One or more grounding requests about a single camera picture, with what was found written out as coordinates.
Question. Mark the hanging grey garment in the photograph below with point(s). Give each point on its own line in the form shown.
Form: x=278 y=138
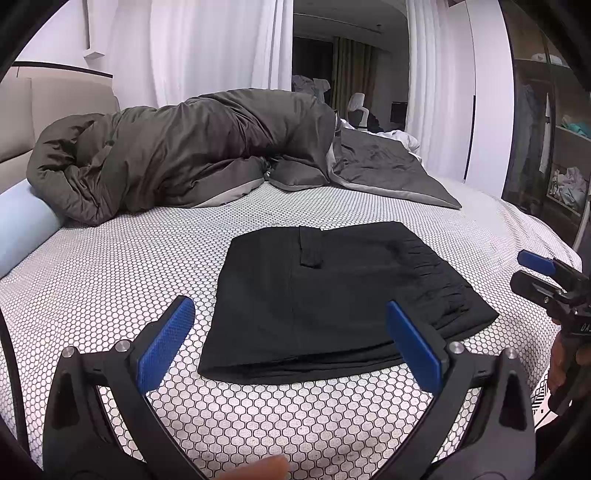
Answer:
x=528 y=124

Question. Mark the black screen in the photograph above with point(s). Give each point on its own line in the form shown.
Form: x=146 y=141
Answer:
x=398 y=113

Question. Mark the person's right hand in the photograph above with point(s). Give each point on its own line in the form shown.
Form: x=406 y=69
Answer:
x=556 y=360

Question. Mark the white crumpled sheet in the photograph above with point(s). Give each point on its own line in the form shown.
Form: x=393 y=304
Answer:
x=392 y=137

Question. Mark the bed with white honeycomb sheet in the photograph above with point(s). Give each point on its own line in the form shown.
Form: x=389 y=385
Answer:
x=138 y=258

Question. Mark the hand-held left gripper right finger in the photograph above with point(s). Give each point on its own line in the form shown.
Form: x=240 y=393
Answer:
x=415 y=350

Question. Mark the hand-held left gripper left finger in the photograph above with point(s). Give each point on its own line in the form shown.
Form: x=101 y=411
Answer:
x=166 y=341

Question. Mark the pale crumpled clothes pile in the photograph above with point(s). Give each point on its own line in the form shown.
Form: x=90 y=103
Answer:
x=570 y=184

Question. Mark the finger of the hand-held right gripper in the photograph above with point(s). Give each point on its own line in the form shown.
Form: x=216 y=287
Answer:
x=531 y=284
x=535 y=262

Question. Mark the white sheer curtain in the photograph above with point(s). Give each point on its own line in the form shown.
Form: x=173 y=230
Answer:
x=438 y=83
x=207 y=50

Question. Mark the white chair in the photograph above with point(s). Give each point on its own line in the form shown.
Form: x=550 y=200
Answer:
x=358 y=106

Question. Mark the black pants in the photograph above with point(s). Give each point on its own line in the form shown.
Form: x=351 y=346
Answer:
x=346 y=300

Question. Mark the dark glass-door wardrobe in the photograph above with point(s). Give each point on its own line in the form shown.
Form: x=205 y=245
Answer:
x=531 y=138

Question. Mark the person's left hand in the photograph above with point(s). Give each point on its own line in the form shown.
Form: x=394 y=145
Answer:
x=263 y=470

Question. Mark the olive drape curtain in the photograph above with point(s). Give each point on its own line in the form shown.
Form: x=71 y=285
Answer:
x=353 y=74

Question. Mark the grey duvet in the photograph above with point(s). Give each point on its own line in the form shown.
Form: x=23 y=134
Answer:
x=184 y=147

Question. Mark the pile of grey clothes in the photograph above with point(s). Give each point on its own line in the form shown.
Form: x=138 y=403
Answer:
x=311 y=85

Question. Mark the light blue bolster pillow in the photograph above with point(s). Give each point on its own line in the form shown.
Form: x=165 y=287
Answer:
x=23 y=221

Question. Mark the teal folded clothes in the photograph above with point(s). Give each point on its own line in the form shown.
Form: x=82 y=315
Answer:
x=575 y=125

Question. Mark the beige padded headboard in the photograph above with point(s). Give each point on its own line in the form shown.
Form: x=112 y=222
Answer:
x=55 y=110

